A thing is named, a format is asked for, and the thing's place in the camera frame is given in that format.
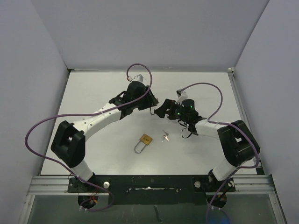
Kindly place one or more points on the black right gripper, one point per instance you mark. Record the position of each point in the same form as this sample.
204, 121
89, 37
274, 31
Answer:
161, 111

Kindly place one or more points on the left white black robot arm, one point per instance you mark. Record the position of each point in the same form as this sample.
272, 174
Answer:
69, 140

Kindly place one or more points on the silver key bunch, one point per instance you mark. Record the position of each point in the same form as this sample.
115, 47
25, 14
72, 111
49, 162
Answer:
165, 136

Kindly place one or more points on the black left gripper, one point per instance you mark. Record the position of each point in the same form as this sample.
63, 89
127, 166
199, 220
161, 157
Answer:
150, 101

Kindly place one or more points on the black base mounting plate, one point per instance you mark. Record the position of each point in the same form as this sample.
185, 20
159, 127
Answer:
151, 190

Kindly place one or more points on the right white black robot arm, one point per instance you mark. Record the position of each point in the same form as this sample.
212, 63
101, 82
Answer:
237, 142

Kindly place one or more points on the large brass padlock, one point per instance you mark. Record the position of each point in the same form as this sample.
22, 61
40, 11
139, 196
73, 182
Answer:
143, 142

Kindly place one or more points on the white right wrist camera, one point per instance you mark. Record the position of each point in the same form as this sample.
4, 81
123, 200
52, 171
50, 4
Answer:
181, 96

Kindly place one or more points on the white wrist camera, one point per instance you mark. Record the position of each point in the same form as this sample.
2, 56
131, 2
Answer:
181, 96
137, 78

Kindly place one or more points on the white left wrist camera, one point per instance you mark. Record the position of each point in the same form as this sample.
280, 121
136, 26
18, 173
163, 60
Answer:
137, 78

